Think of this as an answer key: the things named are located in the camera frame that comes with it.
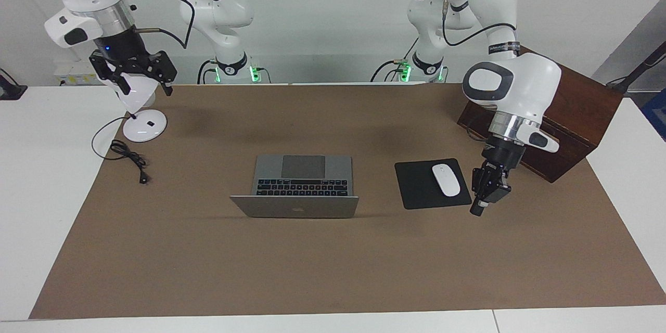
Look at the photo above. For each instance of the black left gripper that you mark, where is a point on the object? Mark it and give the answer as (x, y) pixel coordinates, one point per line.
(497, 177)

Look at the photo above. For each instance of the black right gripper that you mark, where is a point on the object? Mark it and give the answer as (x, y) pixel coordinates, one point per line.
(130, 60)

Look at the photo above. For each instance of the silver laptop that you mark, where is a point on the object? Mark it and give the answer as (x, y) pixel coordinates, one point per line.
(302, 166)

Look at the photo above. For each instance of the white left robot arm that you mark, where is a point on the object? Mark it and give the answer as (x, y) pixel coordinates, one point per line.
(520, 83)

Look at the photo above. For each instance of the white desk lamp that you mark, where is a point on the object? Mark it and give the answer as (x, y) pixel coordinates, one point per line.
(145, 127)

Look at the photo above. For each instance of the white computer mouse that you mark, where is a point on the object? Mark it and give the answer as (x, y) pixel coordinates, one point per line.
(446, 181)

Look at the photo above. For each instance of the black mouse pad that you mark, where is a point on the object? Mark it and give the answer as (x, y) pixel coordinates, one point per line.
(416, 187)

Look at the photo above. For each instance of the white power strip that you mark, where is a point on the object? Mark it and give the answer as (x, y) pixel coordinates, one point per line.
(73, 77)

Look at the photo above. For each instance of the dark wooden box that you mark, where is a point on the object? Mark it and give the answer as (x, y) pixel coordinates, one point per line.
(583, 109)

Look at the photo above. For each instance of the brown table mat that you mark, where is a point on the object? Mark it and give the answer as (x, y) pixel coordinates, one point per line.
(312, 270)

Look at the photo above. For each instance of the blue bin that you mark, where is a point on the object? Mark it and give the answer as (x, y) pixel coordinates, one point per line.
(656, 114)

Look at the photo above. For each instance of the black stand pole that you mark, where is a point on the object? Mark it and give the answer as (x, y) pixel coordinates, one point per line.
(642, 67)

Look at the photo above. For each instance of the black clamp mount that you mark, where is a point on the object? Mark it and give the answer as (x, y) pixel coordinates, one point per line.
(10, 91)

